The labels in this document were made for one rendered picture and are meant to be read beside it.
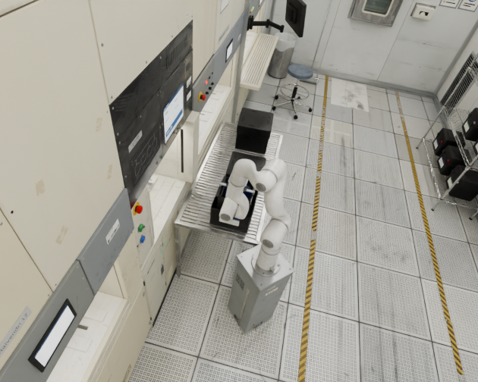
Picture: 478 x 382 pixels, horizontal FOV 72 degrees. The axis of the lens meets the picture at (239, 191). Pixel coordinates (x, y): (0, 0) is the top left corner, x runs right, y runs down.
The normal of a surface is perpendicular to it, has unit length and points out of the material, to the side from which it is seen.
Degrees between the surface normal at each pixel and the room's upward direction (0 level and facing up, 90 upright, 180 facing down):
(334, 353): 0
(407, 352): 0
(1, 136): 90
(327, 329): 0
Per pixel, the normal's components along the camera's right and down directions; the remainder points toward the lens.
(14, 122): 0.97, 0.24
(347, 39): -0.22, 0.69
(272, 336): 0.11, -0.69
